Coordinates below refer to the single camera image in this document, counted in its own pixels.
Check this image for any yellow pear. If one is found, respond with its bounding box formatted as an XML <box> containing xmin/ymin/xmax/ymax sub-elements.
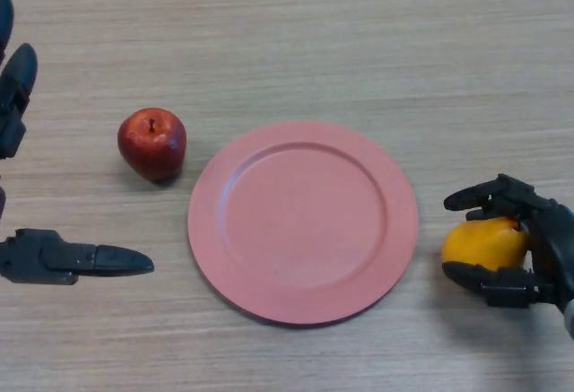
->
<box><xmin>440</xmin><ymin>217</ymin><xmax>532</xmax><ymax>273</ymax></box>

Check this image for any pink round plate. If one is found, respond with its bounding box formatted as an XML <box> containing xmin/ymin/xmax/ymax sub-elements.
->
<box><xmin>187</xmin><ymin>119</ymin><xmax>421</xmax><ymax>327</ymax></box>

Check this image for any red apple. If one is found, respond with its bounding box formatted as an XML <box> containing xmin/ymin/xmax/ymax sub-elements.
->
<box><xmin>117</xmin><ymin>107</ymin><xmax>187</xmax><ymax>182</ymax></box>

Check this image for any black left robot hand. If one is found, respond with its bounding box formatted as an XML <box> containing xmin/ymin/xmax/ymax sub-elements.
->
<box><xmin>0</xmin><ymin>0</ymin><xmax>155</xmax><ymax>286</ymax></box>

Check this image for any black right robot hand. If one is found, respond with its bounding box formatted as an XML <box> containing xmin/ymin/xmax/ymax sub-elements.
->
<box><xmin>441</xmin><ymin>173</ymin><xmax>574</xmax><ymax>317</ymax></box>

